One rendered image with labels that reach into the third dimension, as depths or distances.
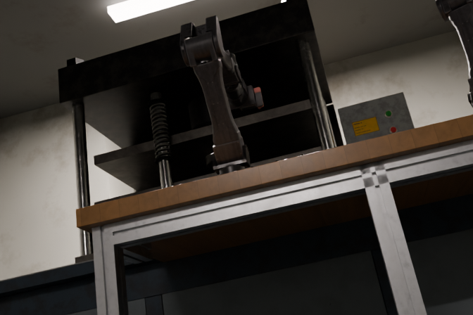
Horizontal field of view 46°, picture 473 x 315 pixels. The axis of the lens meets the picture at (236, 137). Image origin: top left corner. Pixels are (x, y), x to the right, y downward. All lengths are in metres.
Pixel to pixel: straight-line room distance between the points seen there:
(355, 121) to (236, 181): 1.54
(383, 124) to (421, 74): 2.45
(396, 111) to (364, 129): 0.16
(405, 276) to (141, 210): 0.51
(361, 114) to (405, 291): 1.62
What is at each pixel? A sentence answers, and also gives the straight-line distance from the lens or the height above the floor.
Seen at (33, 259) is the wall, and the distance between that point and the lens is 4.71.
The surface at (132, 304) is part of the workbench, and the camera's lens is 1.66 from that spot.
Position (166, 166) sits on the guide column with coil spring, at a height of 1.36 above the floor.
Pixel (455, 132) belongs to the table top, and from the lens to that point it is 1.10.
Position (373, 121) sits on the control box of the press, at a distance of 2.57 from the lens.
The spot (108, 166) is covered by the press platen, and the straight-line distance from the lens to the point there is 2.88.
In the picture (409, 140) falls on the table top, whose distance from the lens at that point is 1.09.
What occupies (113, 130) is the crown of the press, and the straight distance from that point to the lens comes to 3.24.
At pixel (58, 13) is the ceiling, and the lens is 3.97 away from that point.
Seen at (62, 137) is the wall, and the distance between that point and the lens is 4.88.
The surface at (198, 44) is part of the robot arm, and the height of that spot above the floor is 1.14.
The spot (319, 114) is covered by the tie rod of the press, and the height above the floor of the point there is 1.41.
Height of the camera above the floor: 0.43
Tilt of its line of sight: 23 degrees up
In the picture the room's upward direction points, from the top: 10 degrees counter-clockwise
